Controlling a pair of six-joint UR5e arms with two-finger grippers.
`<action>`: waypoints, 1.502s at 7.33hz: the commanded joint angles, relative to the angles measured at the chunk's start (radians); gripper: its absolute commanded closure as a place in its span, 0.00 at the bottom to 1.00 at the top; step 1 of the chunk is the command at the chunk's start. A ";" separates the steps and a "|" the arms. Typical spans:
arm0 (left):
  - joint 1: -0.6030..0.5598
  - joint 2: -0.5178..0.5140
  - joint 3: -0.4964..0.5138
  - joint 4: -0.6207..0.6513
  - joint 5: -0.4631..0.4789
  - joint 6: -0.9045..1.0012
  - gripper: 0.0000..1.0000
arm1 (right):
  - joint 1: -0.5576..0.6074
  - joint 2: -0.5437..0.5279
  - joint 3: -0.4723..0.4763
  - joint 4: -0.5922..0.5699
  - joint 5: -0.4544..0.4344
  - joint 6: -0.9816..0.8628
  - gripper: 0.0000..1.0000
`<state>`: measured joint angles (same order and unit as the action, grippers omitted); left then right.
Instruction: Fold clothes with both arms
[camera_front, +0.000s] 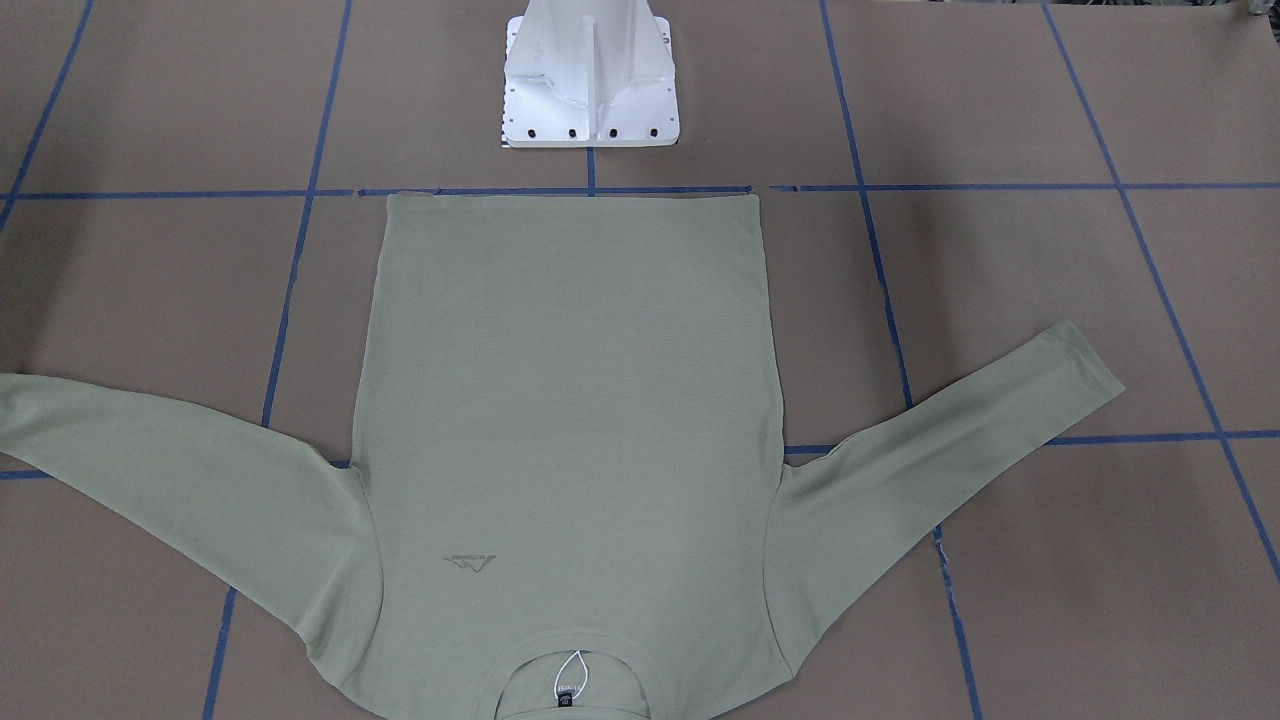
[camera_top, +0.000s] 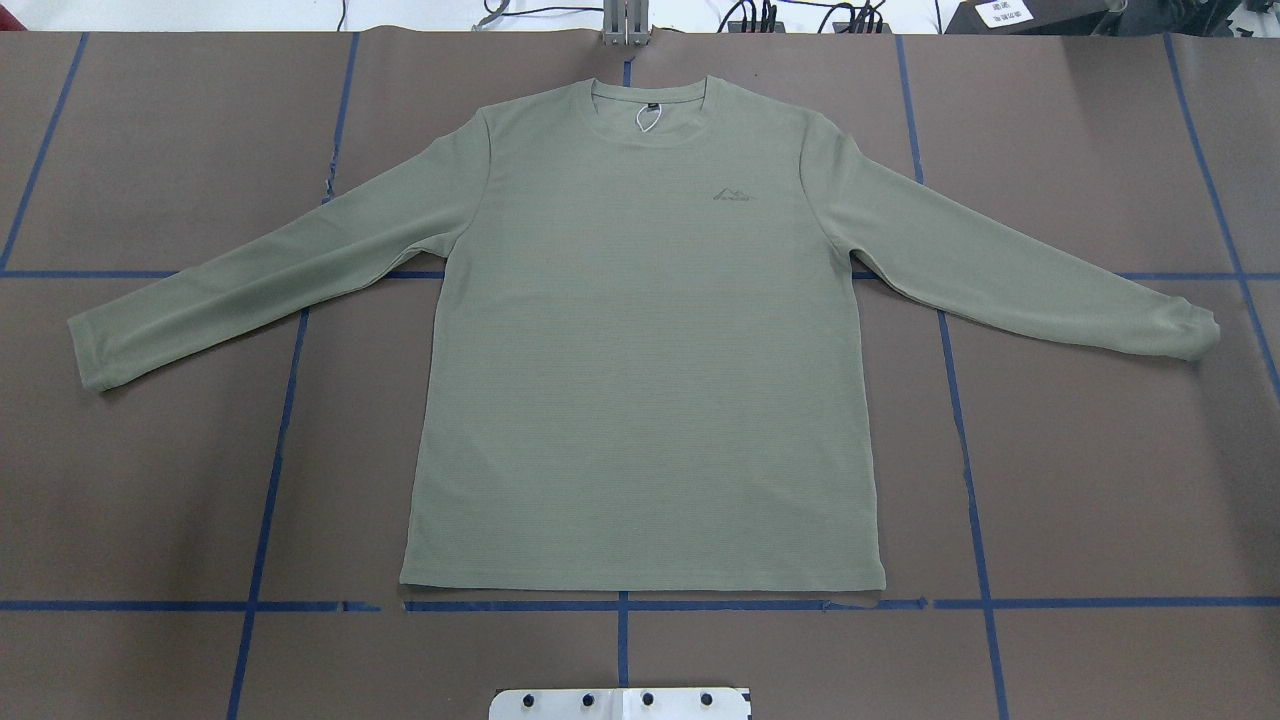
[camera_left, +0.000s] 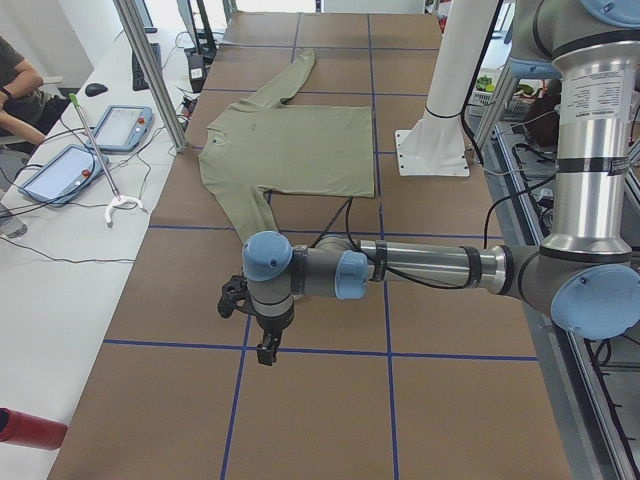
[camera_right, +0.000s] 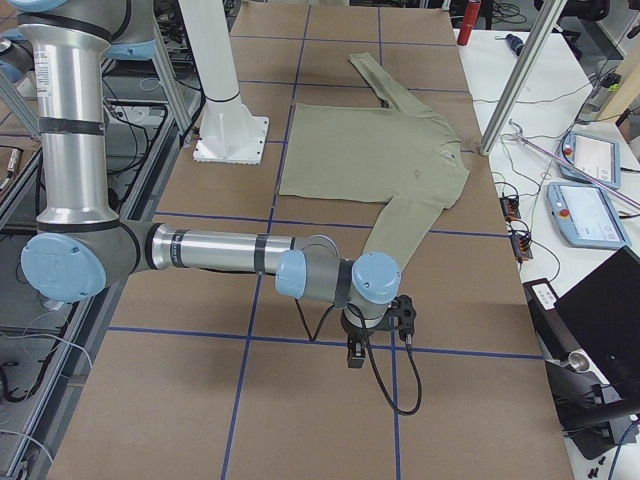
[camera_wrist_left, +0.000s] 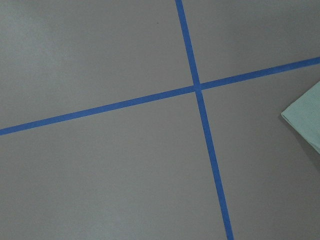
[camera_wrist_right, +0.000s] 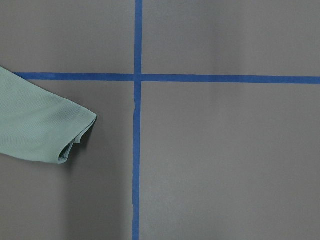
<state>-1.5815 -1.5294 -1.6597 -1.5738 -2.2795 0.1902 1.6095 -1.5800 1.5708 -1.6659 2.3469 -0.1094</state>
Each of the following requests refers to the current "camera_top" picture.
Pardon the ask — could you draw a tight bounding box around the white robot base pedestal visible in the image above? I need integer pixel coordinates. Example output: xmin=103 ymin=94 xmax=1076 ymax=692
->
xmin=488 ymin=685 xmax=753 ymax=719

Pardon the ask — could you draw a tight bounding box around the olive green long-sleeve shirt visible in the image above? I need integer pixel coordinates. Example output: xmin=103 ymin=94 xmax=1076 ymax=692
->
xmin=68 ymin=77 xmax=1220 ymax=593

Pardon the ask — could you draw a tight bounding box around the aluminium frame post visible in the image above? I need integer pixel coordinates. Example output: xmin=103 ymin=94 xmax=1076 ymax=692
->
xmin=602 ymin=0 xmax=652 ymax=47

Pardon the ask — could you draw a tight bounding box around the black labelled box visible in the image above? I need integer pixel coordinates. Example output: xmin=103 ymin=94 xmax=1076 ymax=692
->
xmin=943 ymin=1 xmax=1112 ymax=36

